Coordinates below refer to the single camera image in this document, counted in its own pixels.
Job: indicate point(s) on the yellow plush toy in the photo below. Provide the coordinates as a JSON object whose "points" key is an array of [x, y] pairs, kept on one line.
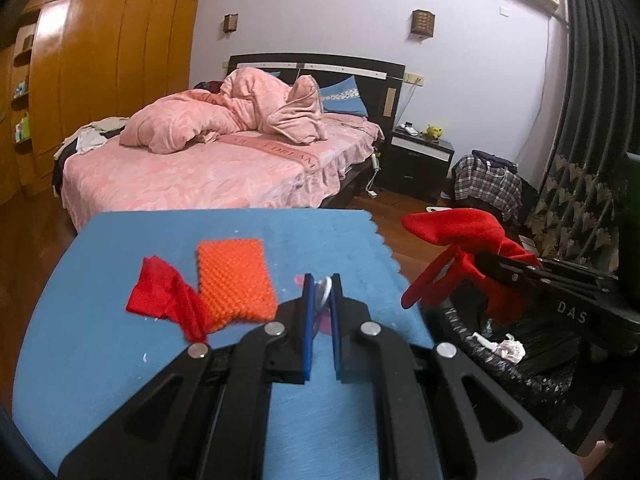
{"points": [[433, 131]]}

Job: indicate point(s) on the brown wall lamp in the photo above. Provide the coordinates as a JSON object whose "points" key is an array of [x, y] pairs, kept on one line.
{"points": [[423, 22], [230, 22]]}

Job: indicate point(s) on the wall socket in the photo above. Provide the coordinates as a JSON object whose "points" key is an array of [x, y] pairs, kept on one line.
{"points": [[414, 78]]}

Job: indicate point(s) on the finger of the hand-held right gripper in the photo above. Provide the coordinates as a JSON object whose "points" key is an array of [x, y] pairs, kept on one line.
{"points": [[510, 260], [520, 277]]}

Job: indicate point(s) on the blue tablecloth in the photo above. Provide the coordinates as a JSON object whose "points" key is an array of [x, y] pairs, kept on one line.
{"points": [[100, 270]]}

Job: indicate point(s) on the pink duvet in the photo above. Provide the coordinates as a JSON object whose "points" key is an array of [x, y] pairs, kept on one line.
{"points": [[225, 110]]}

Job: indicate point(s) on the pile of clothes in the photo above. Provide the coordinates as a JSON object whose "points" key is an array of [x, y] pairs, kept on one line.
{"points": [[92, 135]]}

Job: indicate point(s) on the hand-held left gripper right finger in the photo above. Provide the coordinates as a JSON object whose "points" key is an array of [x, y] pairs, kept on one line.
{"points": [[336, 345]]}

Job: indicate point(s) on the person's leg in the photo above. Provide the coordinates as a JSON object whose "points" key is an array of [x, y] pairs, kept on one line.
{"points": [[595, 455]]}

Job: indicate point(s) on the wooden wardrobe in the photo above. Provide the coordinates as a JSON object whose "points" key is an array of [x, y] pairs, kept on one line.
{"points": [[110, 60]]}

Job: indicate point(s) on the bed with pink sheet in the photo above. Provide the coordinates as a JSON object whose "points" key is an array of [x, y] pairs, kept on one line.
{"points": [[225, 175]]}

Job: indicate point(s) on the dark wooden headboard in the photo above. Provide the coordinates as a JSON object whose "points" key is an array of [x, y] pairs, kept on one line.
{"points": [[370, 72]]}

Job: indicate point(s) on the white power strip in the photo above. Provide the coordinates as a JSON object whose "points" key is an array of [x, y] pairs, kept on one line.
{"points": [[375, 161]]}

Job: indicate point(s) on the black nightstand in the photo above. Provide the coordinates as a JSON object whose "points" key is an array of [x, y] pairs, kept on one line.
{"points": [[417, 162]]}

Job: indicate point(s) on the white tissue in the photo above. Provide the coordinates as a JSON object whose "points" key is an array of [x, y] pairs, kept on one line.
{"points": [[511, 350]]}

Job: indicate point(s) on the white plastic piece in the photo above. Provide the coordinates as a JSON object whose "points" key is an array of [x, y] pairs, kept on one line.
{"points": [[325, 291]]}

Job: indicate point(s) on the dark patterned curtain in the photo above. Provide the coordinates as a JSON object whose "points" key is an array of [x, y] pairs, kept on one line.
{"points": [[590, 110]]}

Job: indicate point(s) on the white bathroom scale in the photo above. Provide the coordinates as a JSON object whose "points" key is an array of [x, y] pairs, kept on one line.
{"points": [[439, 208]]}

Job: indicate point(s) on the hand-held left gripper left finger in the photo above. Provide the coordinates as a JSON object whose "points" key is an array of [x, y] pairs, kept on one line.
{"points": [[309, 340]]}

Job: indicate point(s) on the plaid bag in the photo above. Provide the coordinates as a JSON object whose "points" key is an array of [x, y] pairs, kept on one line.
{"points": [[485, 185]]}

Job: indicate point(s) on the pink white small item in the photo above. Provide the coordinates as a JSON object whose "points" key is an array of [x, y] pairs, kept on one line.
{"points": [[326, 324]]}

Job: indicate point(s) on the blue pillow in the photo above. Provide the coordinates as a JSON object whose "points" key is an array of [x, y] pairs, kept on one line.
{"points": [[344, 97]]}

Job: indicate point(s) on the white telephone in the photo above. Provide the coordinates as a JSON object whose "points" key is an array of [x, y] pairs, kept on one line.
{"points": [[409, 129]]}

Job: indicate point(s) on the black trash bin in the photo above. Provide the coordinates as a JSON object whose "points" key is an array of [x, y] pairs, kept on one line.
{"points": [[540, 380]]}

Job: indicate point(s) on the red cloth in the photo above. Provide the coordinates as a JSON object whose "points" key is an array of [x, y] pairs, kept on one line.
{"points": [[460, 230], [160, 295]]}

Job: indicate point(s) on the orange foam net sleeve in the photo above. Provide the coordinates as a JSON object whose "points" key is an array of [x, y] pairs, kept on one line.
{"points": [[235, 285]]}

